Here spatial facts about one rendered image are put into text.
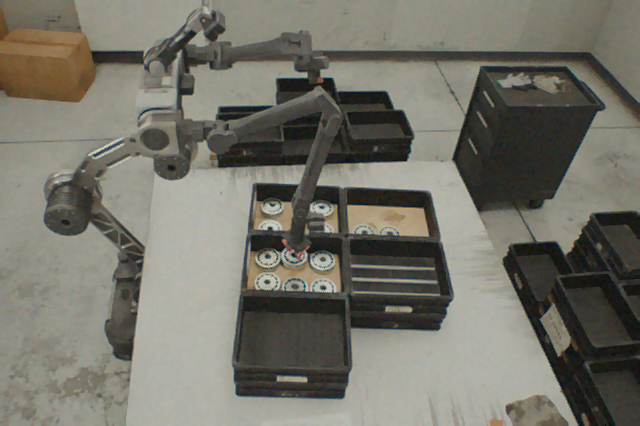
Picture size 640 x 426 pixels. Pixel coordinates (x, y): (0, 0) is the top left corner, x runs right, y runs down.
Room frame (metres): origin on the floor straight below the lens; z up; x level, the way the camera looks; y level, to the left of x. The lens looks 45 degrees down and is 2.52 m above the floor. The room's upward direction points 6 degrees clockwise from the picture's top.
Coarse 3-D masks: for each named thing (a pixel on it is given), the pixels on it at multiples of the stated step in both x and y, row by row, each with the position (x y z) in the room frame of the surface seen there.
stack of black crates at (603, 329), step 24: (552, 288) 1.66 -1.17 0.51; (576, 288) 1.69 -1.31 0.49; (600, 288) 1.71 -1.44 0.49; (576, 312) 1.47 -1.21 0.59; (600, 312) 1.56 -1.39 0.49; (624, 312) 1.53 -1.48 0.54; (576, 336) 1.40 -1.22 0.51; (600, 336) 1.42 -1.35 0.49; (624, 336) 1.43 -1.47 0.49; (552, 360) 1.42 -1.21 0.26; (576, 360) 1.32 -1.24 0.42
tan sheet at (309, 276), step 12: (252, 252) 1.43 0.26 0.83; (252, 264) 1.37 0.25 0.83; (336, 264) 1.41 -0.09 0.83; (252, 276) 1.31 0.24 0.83; (288, 276) 1.33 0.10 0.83; (300, 276) 1.33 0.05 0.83; (312, 276) 1.34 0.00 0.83; (324, 276) 1.35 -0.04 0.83; (336, 276) 1.35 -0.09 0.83; (252, 288) 1.25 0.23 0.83; (336, 288) 1.29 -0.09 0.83
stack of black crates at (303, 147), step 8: (288, 128) 2.80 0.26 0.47; (296, 128) 2.81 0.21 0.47; (304, 128) 2.82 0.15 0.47; (312, 128) 2.83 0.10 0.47; (288, 136) 2.80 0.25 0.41; (296, 136) 2.81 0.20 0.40; (304, 136) 2.82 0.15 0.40; (312, 136) 2.84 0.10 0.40; (336, 136) 2.87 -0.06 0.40; (344, 136) 2.76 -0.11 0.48; (288, 144) 2.75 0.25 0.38; (296, 144) 2.76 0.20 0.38; (304, 144) 2.77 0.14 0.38; (336, 144) 2.80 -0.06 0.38; (344, 144) 2.68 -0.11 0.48; (288, 152) 2.67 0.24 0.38; (296, 152) 2.68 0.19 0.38; (304, 152) 2.69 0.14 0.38; (336, 152) 2.59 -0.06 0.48; (344, 152) 2.60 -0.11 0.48; (288, 160) 2.53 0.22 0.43; (296, 160) 2.54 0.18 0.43; (304, 160) 2.55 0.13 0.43; (328, 160) 2.58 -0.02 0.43; (336, 160) 2.59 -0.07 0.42; (344, 160) 2.60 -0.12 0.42
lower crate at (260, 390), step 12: (240, 384) 0.86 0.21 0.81; (252, 384) 0.86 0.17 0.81; (264, 384) 0.87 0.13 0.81; (276, 384) 0.87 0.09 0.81; (288, 384) 0.87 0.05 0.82; (300, 384) 0.88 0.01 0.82; (312, 384) 0.88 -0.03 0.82; (324, 384) 0.88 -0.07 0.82; (348, 384) 0.90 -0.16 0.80; (240, 396) 0.86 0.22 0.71; (252, 396) 0.87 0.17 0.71; (264, 396) 0.87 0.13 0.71; (276, 396) 0.87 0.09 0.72; (288, 396) 0.88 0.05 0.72; (300, 396) 0.88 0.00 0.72; (312, 396) 0.89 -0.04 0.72; (324, 396) 0.89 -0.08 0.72; (336, 396) 0.90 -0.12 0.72
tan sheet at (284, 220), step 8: (256, 208) 1.69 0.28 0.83; (288, 208) 1.71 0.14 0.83; (336, 208) 1.74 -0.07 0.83; (256, 216) 1.64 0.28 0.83; (280, 216) 1.66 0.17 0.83; (288, 216) 1.66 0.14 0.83; (336, 216) 1.69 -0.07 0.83; (256, 224) 1.59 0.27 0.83; (280, 224) 1.61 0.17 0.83; (288, 224) 1.61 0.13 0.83; (328, 224) 1.64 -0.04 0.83; (336, 224) 1.64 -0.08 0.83
